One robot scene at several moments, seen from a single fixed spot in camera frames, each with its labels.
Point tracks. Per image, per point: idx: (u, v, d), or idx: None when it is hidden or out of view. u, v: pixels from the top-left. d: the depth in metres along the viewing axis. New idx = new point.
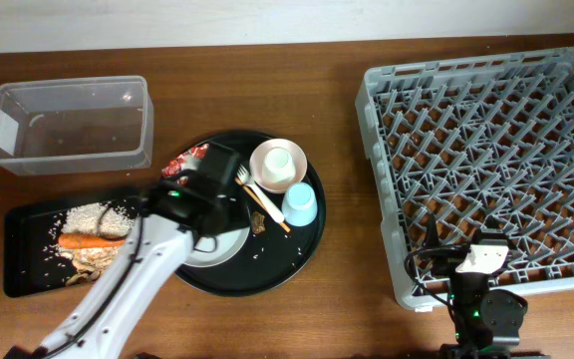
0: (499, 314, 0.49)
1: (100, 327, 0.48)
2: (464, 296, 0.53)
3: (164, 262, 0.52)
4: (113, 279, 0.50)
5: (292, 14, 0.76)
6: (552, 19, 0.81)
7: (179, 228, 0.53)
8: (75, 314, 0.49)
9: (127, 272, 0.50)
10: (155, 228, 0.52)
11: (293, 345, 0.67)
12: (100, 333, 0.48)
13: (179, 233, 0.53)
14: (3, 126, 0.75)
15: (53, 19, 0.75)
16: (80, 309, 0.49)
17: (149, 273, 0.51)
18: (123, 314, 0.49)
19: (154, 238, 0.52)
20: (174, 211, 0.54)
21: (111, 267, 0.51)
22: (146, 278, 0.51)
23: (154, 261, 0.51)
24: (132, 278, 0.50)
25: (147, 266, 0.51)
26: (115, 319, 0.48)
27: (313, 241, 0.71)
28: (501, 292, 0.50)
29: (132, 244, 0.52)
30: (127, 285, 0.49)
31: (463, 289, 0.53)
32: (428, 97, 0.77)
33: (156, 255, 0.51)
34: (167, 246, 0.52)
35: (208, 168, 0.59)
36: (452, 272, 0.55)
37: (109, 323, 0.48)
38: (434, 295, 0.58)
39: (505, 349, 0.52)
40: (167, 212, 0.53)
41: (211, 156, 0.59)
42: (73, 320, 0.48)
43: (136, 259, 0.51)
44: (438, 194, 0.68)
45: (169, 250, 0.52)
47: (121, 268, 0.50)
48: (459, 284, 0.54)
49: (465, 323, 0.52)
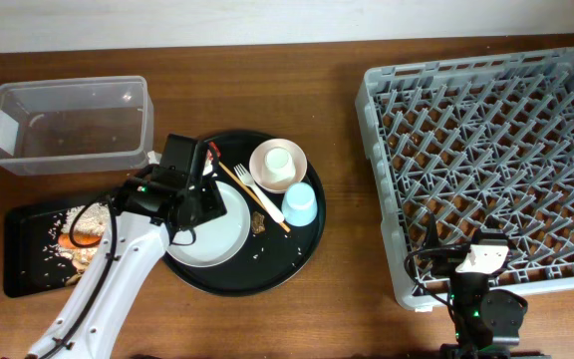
0: (499, 314, 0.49)
1: (87, 327, 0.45)
2: (464, 296, 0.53)
3: (143, 257, 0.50)
4: (93, 278, 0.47)
5: (292, 14, 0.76)
6: (552, 20, 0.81)
7: (153, 222, 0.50)
8: (59, 319, 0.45)
9: (107, 269, 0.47)
10: (129, 225, 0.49)
11: (293, 345, 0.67)
12: (89, 334, 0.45)
13: (154, 226, 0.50)
14: (3, 126, 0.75)
15: (54, 20, 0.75)
16: (65, 313, 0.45)
17: (131, 269, 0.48)
18: (110, 311, 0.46)
19: (130, 234, 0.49)
20: (144, 206, 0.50)
21: (89, 268, 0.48)
22: (129, 273, 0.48)
23: (134, 257, 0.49)
24: (113, 275, 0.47)
25: (128, 261, 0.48)
26: (103, 317, 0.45)
27: (313, 241, 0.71)
28: (501, 292, 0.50)
29: (108, 243, 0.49)
30: (109, 282, 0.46)
31: (463, 289, 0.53)
32: (428, 97, 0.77)
33: (134, 250, 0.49)
34: (143, 240, 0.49)
35: (173, 160, 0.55)
36: (452, 272, 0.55)
37: (96, 322, 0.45)
38: (434, 295, 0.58)
39: (505, 349, 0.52)
40: (139, 207, 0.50)
41: (174, 148, 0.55)
42: (58, 325, 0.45)
43: (114, 257, 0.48)
44: (438, 194, 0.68)
45: (146, 244, 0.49)
47: (100, 267, 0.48)
48: (459, 284, 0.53)
49: (465, 323, 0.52)
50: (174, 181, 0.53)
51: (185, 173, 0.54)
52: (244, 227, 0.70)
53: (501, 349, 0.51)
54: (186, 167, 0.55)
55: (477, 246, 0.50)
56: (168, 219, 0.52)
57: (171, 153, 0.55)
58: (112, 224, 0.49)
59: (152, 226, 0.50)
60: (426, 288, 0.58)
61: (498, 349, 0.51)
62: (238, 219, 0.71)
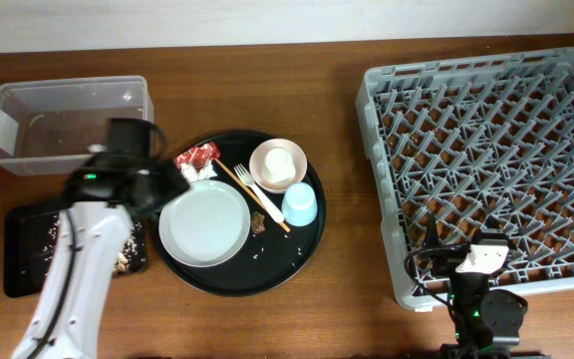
0: (500, 314, 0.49)
1: (67, 319, 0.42)
2: (464, 295, 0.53)
3: (108, 242, 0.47)
4: (58, 273, 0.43)
5: (292, 14, 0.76)
6: (552, 20, 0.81)
7: (109, 205, 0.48)
8: (34, 320, 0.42)
9: (73, 259, 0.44)
10: (87, 214, 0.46)
11: (293, 345, 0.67)
12: (70, 326, 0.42)
13: (112, 210, 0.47)
14: (3, 125, 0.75)
15: (54, 20, 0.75)
16: (38, 312, 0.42)
17: (99, 254, 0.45)
18: (87, 299, 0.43)
19: (89, 221, 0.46)
20: (96, 193, 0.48)
21: (51, 265, 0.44)
22: (98, 259, 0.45)
23: (98, 242, 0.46)
24: (82, 265, 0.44)
25: (94, 249, 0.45)
26: (81, 307, 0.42)
27: (314, 241, 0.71)
28: (501, 292, 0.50)
29: (65, 235, 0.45)
30: (78, 271, 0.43)
31: (463, 289, 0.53)
32: (428, 97, 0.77)
33: (97, 236, 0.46)
34: (105, 223, 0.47)
35: (117, 142, 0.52)
36: (452, 272, 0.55)
37: (75, 312, 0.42)
38: (434, 295, 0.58)
39: (505, 349, 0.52)
40: (88, 195, 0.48)
41: (115, 131, 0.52)
42: (34, 326, 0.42)
43: (77, 247, 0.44)
44: (438, 194, 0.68)
45: (109, 228, 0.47)
47: (62, 261, 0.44)
48: (459, 284, 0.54)
49: (465, 322, 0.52)
50: (123, 164, 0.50)
51: (132, 152, 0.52)
52: (244, 227, 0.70)
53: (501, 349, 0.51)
54: (131, 146, 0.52)
55: (479, 245, 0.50)
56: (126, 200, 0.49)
57: (112, 137, 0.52)
58: (66, 216, 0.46)
59: (110, 210, 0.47)
60: (426, 288, 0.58)
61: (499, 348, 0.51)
62: (238, 219, 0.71)
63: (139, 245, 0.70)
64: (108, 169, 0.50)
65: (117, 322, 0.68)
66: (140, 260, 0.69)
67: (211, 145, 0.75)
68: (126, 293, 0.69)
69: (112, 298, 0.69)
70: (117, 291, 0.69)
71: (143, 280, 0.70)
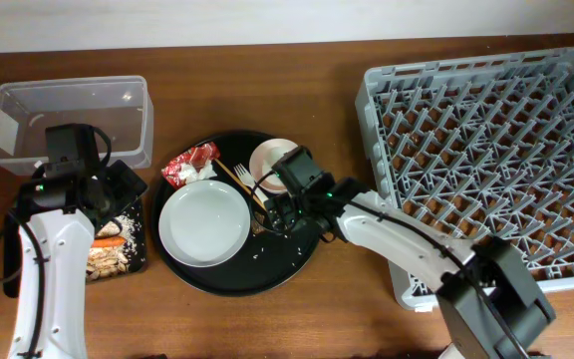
0: (446, 239, 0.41)
1: (48, 328, 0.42)
2: (302, 181, 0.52)
3: (75, 249, 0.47)
4: (31, 288, 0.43)
5: (291, 13, 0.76)
6: (551, 20, 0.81)
7: (67, 212, 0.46)
8: (17, 337, 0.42)
9: (42, 272, 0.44)
10: (44, 225, 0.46)
11: (293, 345, 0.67)
12: (54, 334, 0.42)
13: (69, 216, 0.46)
14: (2, 125, 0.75)
15: (55, 19, 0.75)
16: (19, 329, 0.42)
17: (68, 261, 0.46)
18: (65, 308, 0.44)
19: (49, 231, 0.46)
20: (50, 201, 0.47)
21: (23, 282, 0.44)
22: (68, 267, 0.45)
23: (62, 250, 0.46)
24: (53, 275, 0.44)
25: (61, 259, 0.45)
26: (62, 316, 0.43)
27: (314, 241, 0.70)
28: (510, 245, 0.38)
29: (29, 251, 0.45)
30: (50, 282, 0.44)
31: (297, 178, 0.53)
32: (428, 97, 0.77)
33: (60, 245, 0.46)
34: (67, 232, 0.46)
35: (62, 152, 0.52)
36: (295, 191, 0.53)
37: (57, 321, 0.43)
38: (321, 211, 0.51)
39: (373, 210, 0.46)
40: (41, 205, 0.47)
41: (53, 142, 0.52)
42: (18, 342, 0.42)
43: (44, 259, 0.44)
44: (438, 194, 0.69)
45: (73, 235, 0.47)
47: (33, 275, 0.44)
48: (304, 184, 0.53)
49: (351, 191, 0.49)
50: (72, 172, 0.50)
51: (78, 159, 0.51)
52: (244, 227, 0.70)
53: (379, 240, 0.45)
54: (76, 152, 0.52)
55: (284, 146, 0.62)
56: (83, 204, 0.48)
57: (53, 149, 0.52)
58: (23, 232, 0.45)
59: (68, 216, 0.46)
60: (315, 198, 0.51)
61: (376, 205, 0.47)
62: (237, 218, 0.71)
63: (140, 245, 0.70)
64: (57, 178, 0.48)
65: (117, 323, 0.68)
66: (140, 260, 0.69)
67: (211, 145, 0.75)
68: (126, 294, 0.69)
69: (112, 298, 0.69)
70: (117, 291, 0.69)
71: (143, 280, 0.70)
